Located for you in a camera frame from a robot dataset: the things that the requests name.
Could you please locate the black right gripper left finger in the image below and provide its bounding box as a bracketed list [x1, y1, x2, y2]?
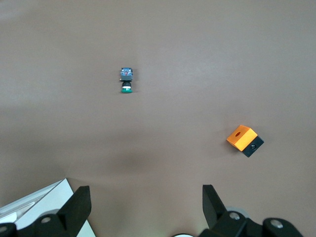
[15, 185, 92, 237]

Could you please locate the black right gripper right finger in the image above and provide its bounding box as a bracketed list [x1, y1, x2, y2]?
[200, 184, 305, 237]

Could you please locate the green push button switch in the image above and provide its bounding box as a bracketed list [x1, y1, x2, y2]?
[118, 66, 135, 95]

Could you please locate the white drawer cabinet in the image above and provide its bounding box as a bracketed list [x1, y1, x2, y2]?
[0, 178, 97, 237]

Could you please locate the orange and black block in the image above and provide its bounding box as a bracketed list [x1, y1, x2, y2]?
[226, 124, 265, 158]

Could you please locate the brown table mat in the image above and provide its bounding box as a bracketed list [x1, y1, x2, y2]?
[0, 0, 316, 237]

